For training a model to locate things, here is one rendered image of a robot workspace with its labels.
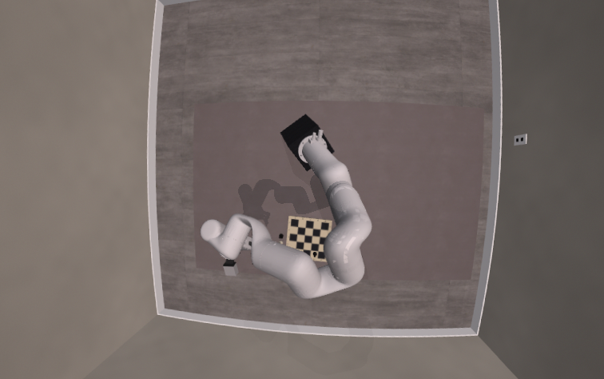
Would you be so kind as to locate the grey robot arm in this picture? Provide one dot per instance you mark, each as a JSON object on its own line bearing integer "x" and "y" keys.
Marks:
{"x": 292, "y": 266}

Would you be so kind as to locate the black and cream chessboard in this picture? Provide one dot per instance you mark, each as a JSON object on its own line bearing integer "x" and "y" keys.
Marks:
{"x": 308, "y": 235}

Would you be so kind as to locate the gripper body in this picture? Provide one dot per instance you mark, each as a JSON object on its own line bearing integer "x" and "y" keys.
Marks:
{"x": 246, "y": 246}

